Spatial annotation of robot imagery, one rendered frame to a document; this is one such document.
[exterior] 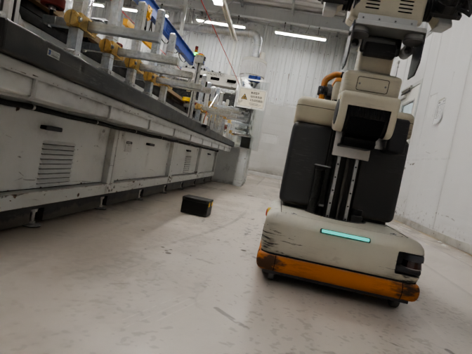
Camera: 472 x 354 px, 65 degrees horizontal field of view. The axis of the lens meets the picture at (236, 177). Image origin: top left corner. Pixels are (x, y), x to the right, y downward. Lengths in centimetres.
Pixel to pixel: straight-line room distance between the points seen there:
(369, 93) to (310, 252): 67
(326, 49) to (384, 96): 1147
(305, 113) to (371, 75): 37
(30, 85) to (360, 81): 117
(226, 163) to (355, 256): 486
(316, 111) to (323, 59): 1112
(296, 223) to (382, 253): 34
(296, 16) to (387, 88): 1042
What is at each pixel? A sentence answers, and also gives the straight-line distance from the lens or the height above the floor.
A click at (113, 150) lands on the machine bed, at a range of 233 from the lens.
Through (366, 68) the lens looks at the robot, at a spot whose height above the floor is 91.
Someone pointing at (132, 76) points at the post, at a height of 75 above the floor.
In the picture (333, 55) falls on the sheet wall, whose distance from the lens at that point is 1297.
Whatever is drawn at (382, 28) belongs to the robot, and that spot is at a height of 103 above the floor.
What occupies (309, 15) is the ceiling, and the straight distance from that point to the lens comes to 1197.
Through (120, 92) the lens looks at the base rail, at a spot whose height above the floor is 65.
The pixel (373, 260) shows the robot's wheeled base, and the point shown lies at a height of 18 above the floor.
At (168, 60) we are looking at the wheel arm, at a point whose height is 81.
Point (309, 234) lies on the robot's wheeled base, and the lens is 147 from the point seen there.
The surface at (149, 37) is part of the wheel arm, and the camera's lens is 140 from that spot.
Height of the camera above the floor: 47
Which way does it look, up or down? 3 degrees down
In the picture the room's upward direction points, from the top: 11 degrees clockwise
